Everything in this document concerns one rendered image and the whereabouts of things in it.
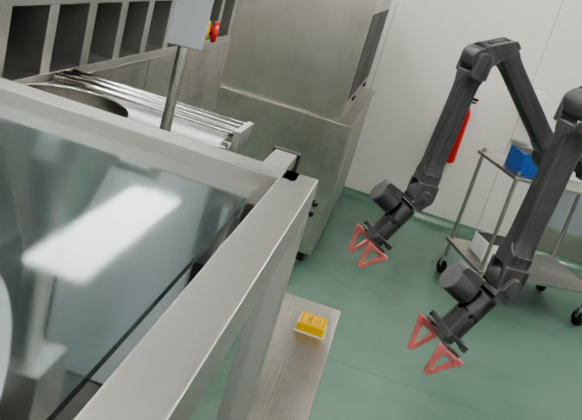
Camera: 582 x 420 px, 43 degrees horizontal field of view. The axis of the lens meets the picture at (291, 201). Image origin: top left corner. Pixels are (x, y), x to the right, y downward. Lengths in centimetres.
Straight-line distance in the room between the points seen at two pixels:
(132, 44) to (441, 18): 447
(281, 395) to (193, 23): 88
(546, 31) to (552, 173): 461
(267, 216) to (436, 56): 560
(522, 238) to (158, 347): 129
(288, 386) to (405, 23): 467
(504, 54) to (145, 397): 175
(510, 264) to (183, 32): 86
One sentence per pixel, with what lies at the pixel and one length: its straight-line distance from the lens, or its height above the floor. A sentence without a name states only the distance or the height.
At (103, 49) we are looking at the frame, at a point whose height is 147.
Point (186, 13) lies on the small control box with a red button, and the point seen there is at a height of 165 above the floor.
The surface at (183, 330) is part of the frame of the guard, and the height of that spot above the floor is 160.
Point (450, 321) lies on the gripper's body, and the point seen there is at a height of 115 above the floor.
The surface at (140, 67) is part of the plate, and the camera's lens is 180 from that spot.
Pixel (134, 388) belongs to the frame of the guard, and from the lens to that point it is 30.
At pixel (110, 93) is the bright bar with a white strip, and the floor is 145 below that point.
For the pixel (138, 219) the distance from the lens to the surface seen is 48.
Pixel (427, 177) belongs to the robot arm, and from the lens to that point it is 200.
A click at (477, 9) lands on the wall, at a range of 607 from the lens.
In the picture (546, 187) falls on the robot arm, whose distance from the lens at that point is 155.
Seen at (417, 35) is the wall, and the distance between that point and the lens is 607.
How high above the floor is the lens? 177
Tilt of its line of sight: 18 degrees down
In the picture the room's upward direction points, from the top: 16 degrees clockwise
